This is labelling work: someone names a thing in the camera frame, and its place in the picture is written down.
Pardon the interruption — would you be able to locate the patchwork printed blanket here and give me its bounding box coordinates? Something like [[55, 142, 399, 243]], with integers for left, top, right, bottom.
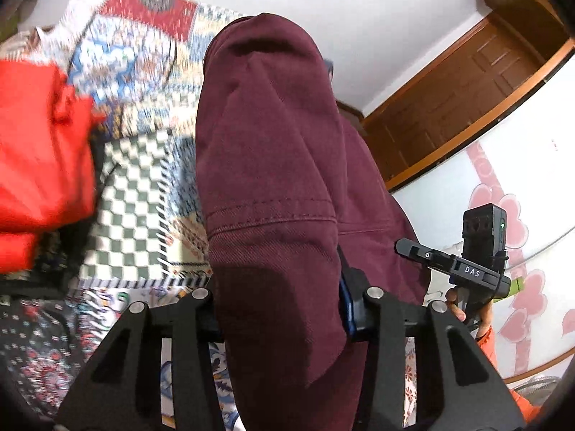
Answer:
[[0, 0, 420, 431]]

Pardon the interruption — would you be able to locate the pink heart wall decal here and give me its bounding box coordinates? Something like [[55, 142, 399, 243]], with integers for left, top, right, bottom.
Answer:
[[465, 141, 575, 373]]

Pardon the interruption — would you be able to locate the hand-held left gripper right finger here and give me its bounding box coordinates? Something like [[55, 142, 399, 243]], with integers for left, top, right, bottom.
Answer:
[[336, 246, 526, 431]]

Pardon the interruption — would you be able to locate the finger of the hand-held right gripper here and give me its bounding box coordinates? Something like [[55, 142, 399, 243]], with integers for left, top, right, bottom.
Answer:
[[394, 239, 455, 274]]

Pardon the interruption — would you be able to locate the white electric fan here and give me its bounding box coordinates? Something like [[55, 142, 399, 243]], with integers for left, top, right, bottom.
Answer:
[[512, 377, 562, 407]]

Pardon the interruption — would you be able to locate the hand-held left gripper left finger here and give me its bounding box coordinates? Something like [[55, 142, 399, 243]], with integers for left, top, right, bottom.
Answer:
[[56, 288, 225, 431]]

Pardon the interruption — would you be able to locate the wooden door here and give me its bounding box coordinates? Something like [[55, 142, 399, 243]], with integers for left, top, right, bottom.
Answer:
[[362, 0, 575, 191]]

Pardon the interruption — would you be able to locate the person's right hand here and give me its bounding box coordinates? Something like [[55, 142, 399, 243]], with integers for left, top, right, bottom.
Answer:
[[445, 287, 494, 341]]

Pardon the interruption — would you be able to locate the red cloth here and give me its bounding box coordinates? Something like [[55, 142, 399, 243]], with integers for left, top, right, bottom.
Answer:
[[0, 58, 106, 274]]

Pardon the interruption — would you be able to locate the person's right forearm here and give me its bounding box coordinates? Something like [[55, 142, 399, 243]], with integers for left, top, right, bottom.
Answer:
[[477, 325, 542, 423]]

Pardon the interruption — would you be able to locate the maroon button shirt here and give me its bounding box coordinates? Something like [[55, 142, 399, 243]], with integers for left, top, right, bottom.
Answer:
[[195, 13, 429, 431]]

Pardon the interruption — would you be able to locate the dark patterned cloth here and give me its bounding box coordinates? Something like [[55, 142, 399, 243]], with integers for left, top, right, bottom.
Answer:
[[0, 229, 131, 414]]

